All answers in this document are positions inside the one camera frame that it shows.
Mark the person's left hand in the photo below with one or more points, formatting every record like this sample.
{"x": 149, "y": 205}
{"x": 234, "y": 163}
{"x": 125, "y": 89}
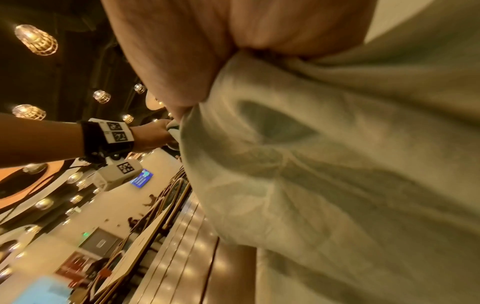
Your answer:
{"x": 150, "y": 135}

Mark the person's right hand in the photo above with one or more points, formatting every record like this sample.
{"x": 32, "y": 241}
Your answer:
{"x": 187, "y": 44}

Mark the pale leaf-print tablecloth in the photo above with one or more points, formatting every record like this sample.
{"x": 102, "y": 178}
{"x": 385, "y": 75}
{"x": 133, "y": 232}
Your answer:
{"x": 356, "y": 178}

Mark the person's left forearm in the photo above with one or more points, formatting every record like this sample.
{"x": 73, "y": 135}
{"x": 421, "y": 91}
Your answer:
{"x": 37, "y": 139}

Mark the black marker wristband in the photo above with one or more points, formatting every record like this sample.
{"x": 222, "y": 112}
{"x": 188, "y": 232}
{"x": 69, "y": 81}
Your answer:
{"x": 93, "y": 139}

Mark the light wooden dining table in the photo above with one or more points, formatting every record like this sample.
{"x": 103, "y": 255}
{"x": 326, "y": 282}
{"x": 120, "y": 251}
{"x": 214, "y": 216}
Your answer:
{"x": 142, "y": 246}

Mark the cluster of ceiling pendant lamps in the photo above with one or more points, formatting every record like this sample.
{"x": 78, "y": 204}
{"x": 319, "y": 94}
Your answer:
{"x": 35, "y": 38}

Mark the blue wall screen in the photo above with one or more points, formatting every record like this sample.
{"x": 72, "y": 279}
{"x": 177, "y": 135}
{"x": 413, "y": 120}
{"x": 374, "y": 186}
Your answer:
{"x": 141, "y": 179}

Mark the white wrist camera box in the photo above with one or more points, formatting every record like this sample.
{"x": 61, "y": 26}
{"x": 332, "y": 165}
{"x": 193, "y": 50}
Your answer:
{"x": 116, "y": 175}

